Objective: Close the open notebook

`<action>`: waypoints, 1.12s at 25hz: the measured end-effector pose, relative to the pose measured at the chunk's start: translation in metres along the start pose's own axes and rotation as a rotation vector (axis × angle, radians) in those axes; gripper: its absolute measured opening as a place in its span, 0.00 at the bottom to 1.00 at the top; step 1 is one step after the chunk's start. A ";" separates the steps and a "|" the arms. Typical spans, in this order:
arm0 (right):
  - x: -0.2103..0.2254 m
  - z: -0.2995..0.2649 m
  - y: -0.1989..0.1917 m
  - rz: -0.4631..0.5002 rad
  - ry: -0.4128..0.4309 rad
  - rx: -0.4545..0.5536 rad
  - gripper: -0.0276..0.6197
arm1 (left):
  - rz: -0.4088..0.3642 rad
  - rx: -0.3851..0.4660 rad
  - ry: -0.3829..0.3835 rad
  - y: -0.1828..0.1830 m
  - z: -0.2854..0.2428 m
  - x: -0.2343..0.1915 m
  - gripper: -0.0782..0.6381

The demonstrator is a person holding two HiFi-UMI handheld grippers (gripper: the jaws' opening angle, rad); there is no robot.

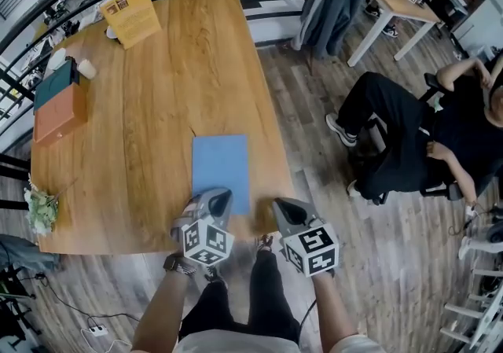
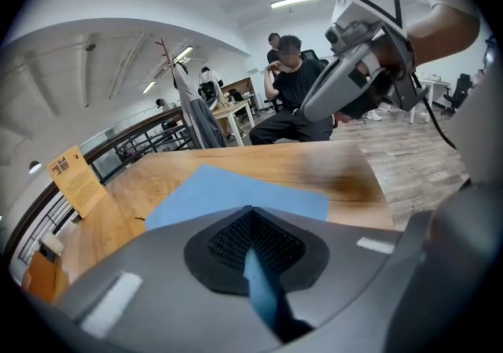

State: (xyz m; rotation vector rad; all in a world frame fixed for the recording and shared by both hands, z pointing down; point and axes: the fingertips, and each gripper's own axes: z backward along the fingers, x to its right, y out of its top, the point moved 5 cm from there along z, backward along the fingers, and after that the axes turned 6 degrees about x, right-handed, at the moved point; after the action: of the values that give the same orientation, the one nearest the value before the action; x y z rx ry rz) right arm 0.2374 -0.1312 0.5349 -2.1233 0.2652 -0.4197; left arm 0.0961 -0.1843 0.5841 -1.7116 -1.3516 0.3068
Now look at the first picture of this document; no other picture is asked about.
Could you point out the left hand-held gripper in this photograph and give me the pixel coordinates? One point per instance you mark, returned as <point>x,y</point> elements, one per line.
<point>206,243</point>

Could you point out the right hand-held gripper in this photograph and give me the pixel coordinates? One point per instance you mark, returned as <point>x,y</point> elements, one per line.
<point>314,249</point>

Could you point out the person's left forearm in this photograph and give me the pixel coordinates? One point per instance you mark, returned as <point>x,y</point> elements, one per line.
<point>161,312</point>

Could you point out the person's right forearm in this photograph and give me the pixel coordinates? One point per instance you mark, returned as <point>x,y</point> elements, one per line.
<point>334,308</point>

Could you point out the person's left shoe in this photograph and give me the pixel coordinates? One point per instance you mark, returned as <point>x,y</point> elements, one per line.
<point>214,274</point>

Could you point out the person's shoe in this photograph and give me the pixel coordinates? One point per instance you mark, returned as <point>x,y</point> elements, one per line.
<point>265,243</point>
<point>214,274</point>

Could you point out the black wristwatch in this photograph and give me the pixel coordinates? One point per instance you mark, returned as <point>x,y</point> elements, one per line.
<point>170,263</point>

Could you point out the person's right shoe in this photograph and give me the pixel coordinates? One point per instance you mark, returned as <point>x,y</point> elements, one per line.
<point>265,243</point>

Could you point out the person's black trousers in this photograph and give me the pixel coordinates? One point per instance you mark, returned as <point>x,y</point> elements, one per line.
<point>267,296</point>

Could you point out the person's grey shirt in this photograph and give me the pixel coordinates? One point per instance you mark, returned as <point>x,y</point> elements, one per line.
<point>236,343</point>

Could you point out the white power strip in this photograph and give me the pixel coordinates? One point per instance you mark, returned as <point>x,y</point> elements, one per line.
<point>99,331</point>

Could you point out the white flower bouquet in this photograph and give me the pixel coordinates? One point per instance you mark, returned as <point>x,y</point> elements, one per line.
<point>41,212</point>

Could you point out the orange brown box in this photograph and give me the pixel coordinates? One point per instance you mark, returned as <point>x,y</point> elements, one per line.
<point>59,111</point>

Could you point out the black office chair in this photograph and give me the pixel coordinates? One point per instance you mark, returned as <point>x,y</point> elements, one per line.
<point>432,86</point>

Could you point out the white cup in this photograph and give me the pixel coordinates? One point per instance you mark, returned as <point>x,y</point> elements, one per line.
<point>86,68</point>

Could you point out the dark green box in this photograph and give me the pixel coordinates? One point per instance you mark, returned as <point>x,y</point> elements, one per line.
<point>53,82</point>

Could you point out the white plate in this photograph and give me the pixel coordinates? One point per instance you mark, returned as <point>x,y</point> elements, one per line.
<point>111,33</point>

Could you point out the yellow standing menu card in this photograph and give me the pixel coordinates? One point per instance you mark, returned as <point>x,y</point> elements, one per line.
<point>131,17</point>

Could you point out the white bowl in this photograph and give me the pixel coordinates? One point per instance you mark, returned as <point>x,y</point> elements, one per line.
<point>56,58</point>

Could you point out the grey hanging coat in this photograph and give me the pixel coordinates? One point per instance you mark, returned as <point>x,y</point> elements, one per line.
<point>334,1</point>

